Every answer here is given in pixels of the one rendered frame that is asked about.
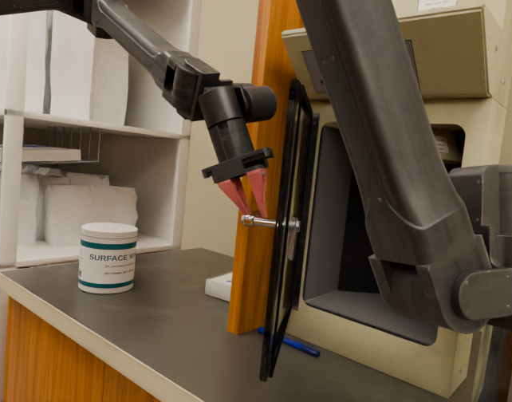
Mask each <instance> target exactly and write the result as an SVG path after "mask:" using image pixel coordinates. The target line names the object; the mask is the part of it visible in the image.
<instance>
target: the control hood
mask: <svg viewBox="0 0 512 402"><path fill-rule="evenodd" d="M396 16H397V18H398V21H399V24H400V28H401V31H402V34H403V37H404V40H412V48H413V52H414V57H415V62H416V70H417V75H418V79H419V88H420V93H421V96H422V98H423V99H426V98H472V97H490V95H493V90H494V80H495V74H496V69H497V63H498V53H499V47H500V41H501V36H502V29H501V27H500V25H499V24H498V23H497V21H496V20H495V18H494V16H493V15H492V13H491V12H490V11H489V9H488V8H487V6H486V4H484V3H483V2H474V3H468V4H462V5H457V6H447V7H441V8H435V9H430V10H420V11H414V12H409V13H403V14H397V15H396ZM282 40H283V42H284V45H285V47H286V51H287V53H288V55H289V59H290V61H291V64H292V66H293V70H294V72H295V74H296V77H297V79H298V80H299V81H300V82H301V85H304V86H305V91H306V93H307V96H308V98H309V100H310V101H329V97H328V94H327V93H323V94H316V92H315V89H314V87H313V83H312V81H311V78H310V75H309V71H308V69H307V67H306V64H305V60H304V57H303V55H302V53H301V51H307V50H312V48H311V45H310V43H309V39H308V36H307V33H306V31H305V28H300V29H295V30H284V31H283V32H282Z"/></svg>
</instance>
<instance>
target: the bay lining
mask: <svg viewBox="0 0 512 402"><path fill-rule="evenodd" d="M444 166H445V168H446V170H447V174H449V172H450V171H451V170H452V169H454V168H460V167H461V166H462V164H444ZM373 254H374V252H373V249H372V245H371V243H370V240H369V237H368V233H367V231H366V227H365V213H364V207H363V203H362V199H361V196H360V190H359V187H358V184H357V181H356V177H355V174H354V171H353V169H352V165H351V162H350V159H349V155H348V153H347V151H346V148H345V144H344V141H343V139H342V136H341V132H340V129H338V128H332V127H329V126H325V125H324V126H323V127H322V129H321V136H320V143H319V150H318V157H317V171H316V179H315V186H314V193H313V206H312V214H311V221H310V229H309V241H308V249H307V256H306V264H305V277H304V285H303V291H302V297H303V300H304V301H307V300H309V299H312V298H316V297H319V296H321V295H324V294H328V293H331V292H333V291H336V290H339V291H351V292H361V293H373V294H380V290H379V287H378V285H377V283H376V279H375V276H374V273H373V271H372V267H371V265H370V262H369V260H368V257H369V256H371V255H373Z"/></svg>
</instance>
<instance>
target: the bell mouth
mask: <svg viewBox="0 0 512 402"><path fill-rule="evenodd" d="M431 129H432V131H433V134H434V137H435V142H436V144H437V147H438V149H439V153H440V155H441V158H442V160H443V163H444V164H461V163H462V160H463V151H462V149H461V145H460V142H459V138H458V136H457V133H456V132H455V131H452V130H447V129H442V128H431Z"/></svg>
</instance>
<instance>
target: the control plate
mask: <svg viewBox="0 0 512 402"><path fill-rule="evenodd" d="M405 44H406V47H407V50H408V54H409V57H410V60H411V63H412V67H413V70H414V73H415V75H416V80H417V83H418V86H419V79H418V75H417V70H416V62H415V57H414V52H413V48H412V40H405ZM301 53H302V55H303V57H304V60H305V64H306V67H307V69H308V71H309V75H310V78H311V81H312V83H313V87H314V89H315V92H316V94H323V93H327V92H326V89H325V85H323V84H321V82H320V80H321V79H322V78H321V74H320V71H319V68H318V66H317V62H316V59H315V56H314V54H313V51H312V50H307V51H301Z"/></svg>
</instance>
